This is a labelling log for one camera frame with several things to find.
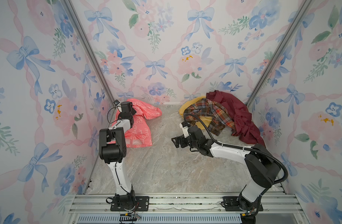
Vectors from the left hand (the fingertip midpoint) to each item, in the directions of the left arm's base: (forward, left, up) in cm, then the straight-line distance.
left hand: (129, 106), depth 101 cm
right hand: (-23, -35, -3) cm, 42 cm away
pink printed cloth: (-19, -9, -9) cm, 23 cm away
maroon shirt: (-12, -84, -8) cm, 85 cm away
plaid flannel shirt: (-9, -65, -3) cm, 66 cm away
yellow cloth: (-4, -57, -10) cm, 59 cm away
